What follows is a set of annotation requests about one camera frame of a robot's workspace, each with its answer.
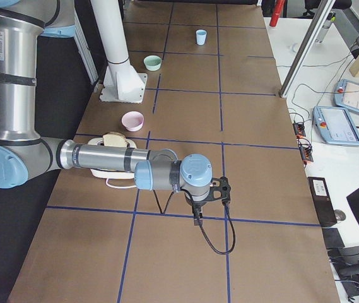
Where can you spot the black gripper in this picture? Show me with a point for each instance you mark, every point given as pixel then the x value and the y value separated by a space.
pixel 198 206

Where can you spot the light blue cup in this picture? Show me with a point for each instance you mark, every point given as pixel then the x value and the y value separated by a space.
pixel 201 36

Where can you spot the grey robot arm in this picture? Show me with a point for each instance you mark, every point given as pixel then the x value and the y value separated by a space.
pixel 24 154

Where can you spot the cream toaster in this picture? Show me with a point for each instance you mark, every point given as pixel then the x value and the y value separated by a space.
pixel 115 172

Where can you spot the pink bowl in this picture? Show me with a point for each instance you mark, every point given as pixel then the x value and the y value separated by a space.
pixel 132 121

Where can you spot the bread slice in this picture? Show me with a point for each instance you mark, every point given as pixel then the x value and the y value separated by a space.
pixel 114 139

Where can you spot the black box with label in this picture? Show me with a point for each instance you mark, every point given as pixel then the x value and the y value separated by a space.
pixel 322 201

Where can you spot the orange black connector block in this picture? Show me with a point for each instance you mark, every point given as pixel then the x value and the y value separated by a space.
pixel 299 129

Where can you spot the green bowl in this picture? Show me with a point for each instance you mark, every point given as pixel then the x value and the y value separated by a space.
pixel 152 62

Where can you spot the near teach pendant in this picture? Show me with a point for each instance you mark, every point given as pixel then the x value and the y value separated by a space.
pixel 335 126

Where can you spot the teach pendant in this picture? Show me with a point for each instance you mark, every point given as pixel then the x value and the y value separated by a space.
pixel 335 126
pixel 346 94

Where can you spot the far teach pendant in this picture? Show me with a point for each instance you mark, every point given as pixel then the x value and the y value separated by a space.
pixel 346 94

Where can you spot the grey spray bottle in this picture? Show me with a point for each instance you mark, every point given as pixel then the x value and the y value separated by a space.
pixel 325 28

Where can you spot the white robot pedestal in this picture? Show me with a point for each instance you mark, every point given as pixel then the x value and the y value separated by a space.
pixel 121 83

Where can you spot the aluminium frame post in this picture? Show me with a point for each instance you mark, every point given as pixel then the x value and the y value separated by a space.
pixel 314 28

